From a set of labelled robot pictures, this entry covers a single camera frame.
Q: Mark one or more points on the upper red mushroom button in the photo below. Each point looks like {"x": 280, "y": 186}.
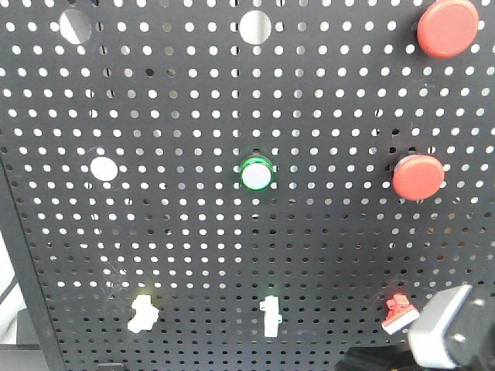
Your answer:
{"x": 447, "y": 28}

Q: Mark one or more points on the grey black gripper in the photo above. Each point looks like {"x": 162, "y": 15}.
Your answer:
{"x": 455, "y": 330}

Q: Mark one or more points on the green illuminated push button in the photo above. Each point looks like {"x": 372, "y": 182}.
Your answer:
{"x": 257, "y": 172}

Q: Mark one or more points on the black perforated pegboard panel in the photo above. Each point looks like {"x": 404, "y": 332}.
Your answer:
{"x": 123, "y": 128}

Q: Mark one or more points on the white toggle switch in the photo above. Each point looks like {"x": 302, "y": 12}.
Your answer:
{"x": 272, "y": 316}

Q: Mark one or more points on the red toggle switch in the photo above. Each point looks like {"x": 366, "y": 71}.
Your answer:
{"x": 401, "y": 312}

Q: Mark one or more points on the red mushroom button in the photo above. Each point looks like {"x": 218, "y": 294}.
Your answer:
{"x": 447, "y": 28}
{"x": 417, "y": 177}

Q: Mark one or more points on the black power supply box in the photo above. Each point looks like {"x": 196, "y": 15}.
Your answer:
{"x": 20, "y": 348}

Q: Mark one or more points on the lower red mushroom button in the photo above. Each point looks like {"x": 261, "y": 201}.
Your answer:
{"x": 417, "y": 177}

